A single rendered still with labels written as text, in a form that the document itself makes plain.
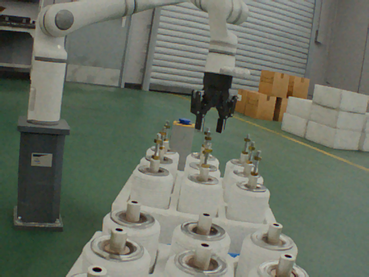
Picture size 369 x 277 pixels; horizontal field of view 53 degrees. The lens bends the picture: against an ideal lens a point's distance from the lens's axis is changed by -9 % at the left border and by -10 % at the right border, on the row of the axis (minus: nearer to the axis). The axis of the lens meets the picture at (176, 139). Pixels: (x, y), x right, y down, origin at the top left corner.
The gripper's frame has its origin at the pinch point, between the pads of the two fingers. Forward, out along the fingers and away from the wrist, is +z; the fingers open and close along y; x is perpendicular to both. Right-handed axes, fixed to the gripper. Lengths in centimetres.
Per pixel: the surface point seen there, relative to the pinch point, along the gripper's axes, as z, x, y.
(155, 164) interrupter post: 8.7, 3.1, 16.9
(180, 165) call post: 17.8, -23.9, -10.7
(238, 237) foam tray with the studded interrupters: 21.0, 21.7, 4.0
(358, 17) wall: -162, -321, -593
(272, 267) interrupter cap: 11, 48, 25
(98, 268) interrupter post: 8, 44, 50
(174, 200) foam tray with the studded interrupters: 17.8, 3.7, 10.5
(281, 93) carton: 1, -245, -312
